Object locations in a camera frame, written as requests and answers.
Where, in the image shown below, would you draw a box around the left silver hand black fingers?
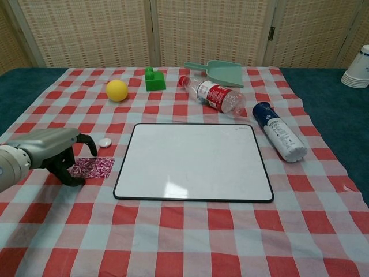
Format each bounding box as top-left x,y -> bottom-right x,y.
5,128 -> 99,187

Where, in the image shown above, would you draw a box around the yellow ball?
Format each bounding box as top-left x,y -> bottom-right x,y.
106,79 -> 129,102

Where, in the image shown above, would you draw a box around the woven folding screen panel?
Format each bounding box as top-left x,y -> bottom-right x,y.
336,0 -> 369,69
2,0 -> 156,69
0,0 -> 37,76
149,0 -> 282,68
263,0 -> 361,69

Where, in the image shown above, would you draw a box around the green toy building block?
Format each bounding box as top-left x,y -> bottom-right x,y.
145,66 -> 168,92

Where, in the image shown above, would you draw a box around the red white checkered tablecloth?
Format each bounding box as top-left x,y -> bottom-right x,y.
0,66 -> 369,277

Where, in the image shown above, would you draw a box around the clear bottle red label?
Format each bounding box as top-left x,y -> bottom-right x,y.
178,75 -> 247,118

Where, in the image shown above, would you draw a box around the mint green dustpan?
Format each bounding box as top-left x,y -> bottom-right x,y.
183,60 -> 244,88

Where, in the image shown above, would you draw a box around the blue white cylindrical can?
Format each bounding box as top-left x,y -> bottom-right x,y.
252,101 -> 308,164

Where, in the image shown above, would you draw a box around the white paper cup stack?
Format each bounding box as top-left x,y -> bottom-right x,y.
341,44 -> 369,89

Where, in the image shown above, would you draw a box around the white rectangular board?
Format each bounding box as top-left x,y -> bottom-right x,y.
113,123 -> 274,202

